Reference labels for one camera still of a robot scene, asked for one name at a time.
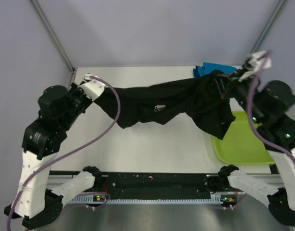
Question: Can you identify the green plastic basin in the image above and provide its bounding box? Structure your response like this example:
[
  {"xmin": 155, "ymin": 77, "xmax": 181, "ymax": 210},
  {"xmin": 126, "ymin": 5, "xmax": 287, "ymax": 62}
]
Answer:
[{"xmin": 212, "ymin": 111, "xmax": 275, "ymax": 165}]

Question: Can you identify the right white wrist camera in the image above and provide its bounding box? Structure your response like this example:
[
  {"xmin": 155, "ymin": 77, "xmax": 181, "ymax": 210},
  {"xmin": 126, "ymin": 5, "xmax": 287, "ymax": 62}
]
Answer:
[{"xmin": 238, "ymin": 51, "xmax": 271, "ymax": 82}]

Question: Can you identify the dark blue folded shirt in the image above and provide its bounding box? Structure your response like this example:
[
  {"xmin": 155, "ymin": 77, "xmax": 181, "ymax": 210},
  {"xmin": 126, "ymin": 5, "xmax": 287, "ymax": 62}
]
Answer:
[{"xmin": 193, "ymin": 66, "xmax": 205, "ymax": 78}]

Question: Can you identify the left aluminium frame post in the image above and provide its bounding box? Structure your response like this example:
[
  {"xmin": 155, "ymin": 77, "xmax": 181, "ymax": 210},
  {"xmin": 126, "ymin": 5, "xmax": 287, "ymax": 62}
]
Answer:
[{"xmin": 29, "ymin": 0, "xmax": 75, "ymax": 73}]

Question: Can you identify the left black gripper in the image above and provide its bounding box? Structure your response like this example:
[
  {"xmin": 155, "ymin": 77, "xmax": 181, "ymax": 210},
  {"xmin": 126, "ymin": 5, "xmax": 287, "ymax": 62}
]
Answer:
[{"xmin": 61, "ymin": 80, "xmax": 96, "ymax": 130}]

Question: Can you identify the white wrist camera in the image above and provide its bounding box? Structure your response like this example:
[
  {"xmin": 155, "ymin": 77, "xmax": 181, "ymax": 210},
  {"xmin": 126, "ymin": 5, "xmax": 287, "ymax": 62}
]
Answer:
[
  {"xmin": 78, "ymin": 73, "xmax": 106, "ymax": 101},
  {"xmin": 238, "ymin": 51, "xmax": 271, "ymax": 82}
]

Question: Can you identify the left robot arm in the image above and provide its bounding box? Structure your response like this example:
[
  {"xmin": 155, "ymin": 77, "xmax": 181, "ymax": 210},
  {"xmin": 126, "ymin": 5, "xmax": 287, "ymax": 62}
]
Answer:
[{"xmin": 4, "ymin": 80, "xmax": 105, "ymax": 230}]

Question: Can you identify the right aluminium frame post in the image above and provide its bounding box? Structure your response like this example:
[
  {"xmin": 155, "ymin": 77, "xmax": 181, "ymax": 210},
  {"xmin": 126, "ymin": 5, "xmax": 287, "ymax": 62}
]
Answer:
[{"xmin": 250, "ymin": 0, "xmax": 289, "ymax": 53}]

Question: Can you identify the black t shirt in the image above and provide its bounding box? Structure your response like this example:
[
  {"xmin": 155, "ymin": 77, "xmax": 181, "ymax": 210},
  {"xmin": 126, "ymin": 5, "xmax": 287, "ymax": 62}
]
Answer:
[{"xmin": 93, "ymin": 69, "xmax": 237, "ymax": 141}]

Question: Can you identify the aluminium frame post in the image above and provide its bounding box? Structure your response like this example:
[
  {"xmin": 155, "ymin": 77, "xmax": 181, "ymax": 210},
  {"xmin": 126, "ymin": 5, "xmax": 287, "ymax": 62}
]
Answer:
[
  {"xmin": 29, "ymin": 0, "xmax": 75, "ymax": 73},
  {"xmin": 250, "ymin": 0, "xmax": 289, "ymax": 53}
]

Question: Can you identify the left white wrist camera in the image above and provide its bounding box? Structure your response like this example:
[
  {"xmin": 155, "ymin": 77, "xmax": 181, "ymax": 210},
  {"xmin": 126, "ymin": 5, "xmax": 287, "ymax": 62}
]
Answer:
[{"xmin": 78, "ymin": 73, "xmax": 106, "ymax": 101}]

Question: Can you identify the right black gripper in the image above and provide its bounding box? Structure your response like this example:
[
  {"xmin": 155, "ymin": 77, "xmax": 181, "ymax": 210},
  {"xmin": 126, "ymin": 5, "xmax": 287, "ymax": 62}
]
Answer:
[{"xmin": 213, "ymin": 66, "xmax": 262, "ymax": 123}]

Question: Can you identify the top blue folded shirt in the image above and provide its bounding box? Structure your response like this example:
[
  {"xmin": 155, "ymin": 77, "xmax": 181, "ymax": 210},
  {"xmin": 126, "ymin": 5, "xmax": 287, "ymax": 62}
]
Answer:
[{"xmin": 198, "ymin": 62, "xmax": 237, "ymax": 76}]

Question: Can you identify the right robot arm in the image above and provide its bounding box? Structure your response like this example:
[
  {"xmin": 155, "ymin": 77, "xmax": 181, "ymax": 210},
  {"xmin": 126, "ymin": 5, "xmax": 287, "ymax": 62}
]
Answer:
[{"xmin": 218, "ymin": 75, "xmax": 295, "ymax": 227}]

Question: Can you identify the light blue cable duct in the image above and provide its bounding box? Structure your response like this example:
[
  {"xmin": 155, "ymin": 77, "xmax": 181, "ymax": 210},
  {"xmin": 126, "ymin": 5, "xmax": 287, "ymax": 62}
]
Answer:
[{"xmin": 68, "ymin": 194, "xmax": 236, "ymax": 205}]

